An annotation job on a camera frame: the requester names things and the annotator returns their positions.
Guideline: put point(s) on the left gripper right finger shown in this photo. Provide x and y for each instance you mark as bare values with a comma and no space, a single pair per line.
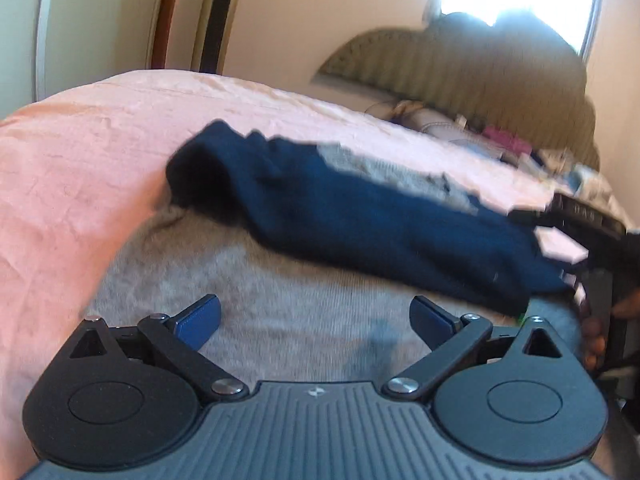
454,344

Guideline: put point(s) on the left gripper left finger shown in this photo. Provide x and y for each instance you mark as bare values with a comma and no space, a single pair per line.
176,341

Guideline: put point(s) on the navy and grey small garment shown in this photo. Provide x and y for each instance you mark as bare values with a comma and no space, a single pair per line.
315,254

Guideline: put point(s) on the pile of clothes at headboard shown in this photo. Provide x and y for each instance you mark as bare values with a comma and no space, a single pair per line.
558,166

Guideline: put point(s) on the person's right hand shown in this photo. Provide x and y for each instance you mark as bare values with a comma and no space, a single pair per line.
594,332

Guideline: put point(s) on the pink bed blanket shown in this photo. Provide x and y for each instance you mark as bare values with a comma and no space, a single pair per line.
81,170

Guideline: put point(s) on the olive padded headboard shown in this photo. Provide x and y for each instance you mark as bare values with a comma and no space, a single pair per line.
517,75

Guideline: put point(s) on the white wardrobe sliding door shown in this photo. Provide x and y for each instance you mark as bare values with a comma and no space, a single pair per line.
48,46

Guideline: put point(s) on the gold tower fan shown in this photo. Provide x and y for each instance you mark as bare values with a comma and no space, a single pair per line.
212,36

